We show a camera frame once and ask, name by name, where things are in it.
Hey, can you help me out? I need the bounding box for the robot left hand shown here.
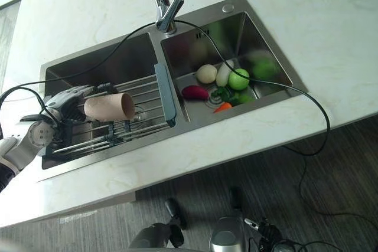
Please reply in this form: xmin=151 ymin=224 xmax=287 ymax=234
xmin=43 ymin=85 xmax=97 ymax=125

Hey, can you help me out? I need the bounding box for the beige plastic cup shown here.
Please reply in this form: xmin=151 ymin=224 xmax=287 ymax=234
xmin=84 ymin=92 xmax=136 ymax=122

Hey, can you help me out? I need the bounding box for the clear drinking glass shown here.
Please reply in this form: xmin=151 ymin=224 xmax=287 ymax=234
xmin=133 ymin=106 xmax=150 ymax=123

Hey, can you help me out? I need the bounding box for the stainless steel double sink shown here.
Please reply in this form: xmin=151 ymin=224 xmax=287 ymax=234
xmin=40 ymin=0 xmax=309 ymax=171

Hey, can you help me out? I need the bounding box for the purple sweet potato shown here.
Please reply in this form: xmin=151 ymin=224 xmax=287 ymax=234
xmin=181 ymin=85 xmax=210 ymax=100

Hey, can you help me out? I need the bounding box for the chrome kitchen faucet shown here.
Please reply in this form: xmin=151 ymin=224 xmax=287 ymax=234
xmin=149 ymin=0 xmax=184 ymax=34

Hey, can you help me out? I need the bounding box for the round white potato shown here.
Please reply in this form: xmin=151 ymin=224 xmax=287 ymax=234
xmin=196 ymin=64 xmax=219 ymax=84

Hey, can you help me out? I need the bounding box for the orange carrot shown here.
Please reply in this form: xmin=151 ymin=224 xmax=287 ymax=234
xmin=213 ymin=102 xmax=233 ymax=114

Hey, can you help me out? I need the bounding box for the white radish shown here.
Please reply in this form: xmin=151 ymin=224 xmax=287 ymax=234
xmin=216 ymin=60 xmax=235 ymax=87

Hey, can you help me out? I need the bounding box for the green apple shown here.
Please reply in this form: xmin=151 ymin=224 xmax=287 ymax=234
xmin=228 ymin=68 xmax=250 ymax=90

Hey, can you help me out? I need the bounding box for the metal wire drying rack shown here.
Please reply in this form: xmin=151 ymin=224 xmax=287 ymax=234
xmin=51 ymin=63 xmax=178 ymax=155

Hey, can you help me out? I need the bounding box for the black cable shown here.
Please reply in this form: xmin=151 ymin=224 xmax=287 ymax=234
xmin=0 ymin=19 xmax=378 ymax=252

